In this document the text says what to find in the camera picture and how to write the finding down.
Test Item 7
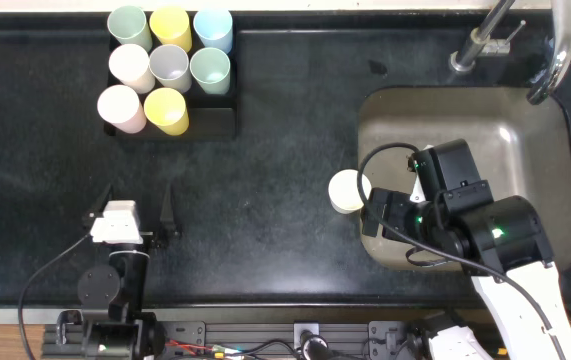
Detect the black tray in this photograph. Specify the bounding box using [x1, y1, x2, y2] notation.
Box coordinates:
[102, 29, 239, 142]

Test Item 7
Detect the pink cup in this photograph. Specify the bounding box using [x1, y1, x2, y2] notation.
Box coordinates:
[96, 84, 148, 135]

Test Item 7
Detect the steel tap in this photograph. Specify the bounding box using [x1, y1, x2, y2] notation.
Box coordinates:
[447, 0, 571, 106]

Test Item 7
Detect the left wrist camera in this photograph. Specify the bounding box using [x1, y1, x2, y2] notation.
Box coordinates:
[89, 200, 145, 246]

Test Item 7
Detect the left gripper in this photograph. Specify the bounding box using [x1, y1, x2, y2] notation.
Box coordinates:
[82, 182, 182, 250]

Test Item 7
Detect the steel sink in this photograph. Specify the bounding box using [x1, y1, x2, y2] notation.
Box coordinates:
[357, 85, 571, 274]

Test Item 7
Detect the white cup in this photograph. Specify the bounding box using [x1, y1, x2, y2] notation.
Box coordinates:
[108, 43, 157, 95]
[327, 168, 372, 215]

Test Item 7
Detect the blue cup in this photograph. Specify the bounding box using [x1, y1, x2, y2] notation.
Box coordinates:
[192, 8, 235, 55]

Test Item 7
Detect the grey cup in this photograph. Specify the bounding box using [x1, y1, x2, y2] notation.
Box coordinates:
[148, 43, 193, 95]

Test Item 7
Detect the black cable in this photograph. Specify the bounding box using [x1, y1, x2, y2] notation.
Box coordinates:
[17, 232, 94, 360]
[356, 142, 569, 360]

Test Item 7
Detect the green cup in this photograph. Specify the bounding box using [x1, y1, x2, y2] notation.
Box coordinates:
[189, 46, 232, 96]
[106, 5, 154, 53]

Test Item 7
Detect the yellow cup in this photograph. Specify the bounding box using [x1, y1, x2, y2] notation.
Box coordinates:
[143, 87, 191, 137]
[148, 6, 194, 54]

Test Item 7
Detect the mounting rail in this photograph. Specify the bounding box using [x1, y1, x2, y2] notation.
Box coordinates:
[40, 319, 511, 360]

